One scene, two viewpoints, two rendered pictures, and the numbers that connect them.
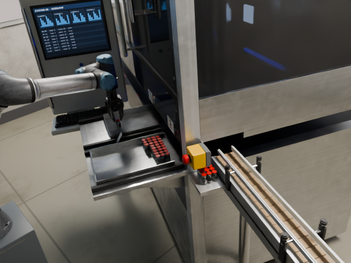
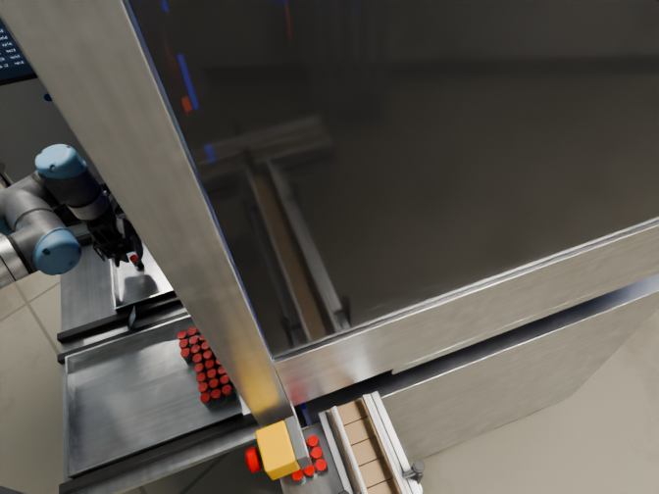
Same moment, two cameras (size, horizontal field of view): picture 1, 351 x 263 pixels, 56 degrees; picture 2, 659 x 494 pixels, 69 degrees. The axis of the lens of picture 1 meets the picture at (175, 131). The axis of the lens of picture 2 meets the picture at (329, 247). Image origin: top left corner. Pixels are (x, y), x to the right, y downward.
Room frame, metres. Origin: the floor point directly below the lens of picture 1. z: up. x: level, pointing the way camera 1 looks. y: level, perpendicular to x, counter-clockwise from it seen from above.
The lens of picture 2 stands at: (0.85, -0.21, 1.87)
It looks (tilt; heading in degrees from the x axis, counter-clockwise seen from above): 54 degrees down; 2
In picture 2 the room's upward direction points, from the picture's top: 7 degrees counter-clockwise
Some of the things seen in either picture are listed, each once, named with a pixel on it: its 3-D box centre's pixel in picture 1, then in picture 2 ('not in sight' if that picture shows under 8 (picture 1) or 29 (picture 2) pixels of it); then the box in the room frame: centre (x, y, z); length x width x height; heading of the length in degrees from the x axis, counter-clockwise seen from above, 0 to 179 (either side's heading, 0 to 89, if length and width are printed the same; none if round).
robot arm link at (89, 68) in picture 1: (90, 74); (24, 210); (1.47, 0.37, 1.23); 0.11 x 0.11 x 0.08; 40
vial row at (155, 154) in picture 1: (153, 151); (201, 367); (1.27, 0.11, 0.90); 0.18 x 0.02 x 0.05; 16
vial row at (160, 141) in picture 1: (162, 148); (222, 360); (1.28, 0.07, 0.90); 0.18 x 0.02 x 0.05; 16
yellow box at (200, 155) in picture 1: (197, 156); (281, 448); (1.07, -0.08, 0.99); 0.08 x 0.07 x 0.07; 106
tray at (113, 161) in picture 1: (130, 158); (151, 385); (1.24, 0.21, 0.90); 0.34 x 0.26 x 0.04; 106
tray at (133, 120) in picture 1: (137, 120); (179, 249); (1.60, 0.20, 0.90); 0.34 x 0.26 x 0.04; 106
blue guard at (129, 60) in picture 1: (129, 58); not in sight; (2.10, 0.25, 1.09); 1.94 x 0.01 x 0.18; 16
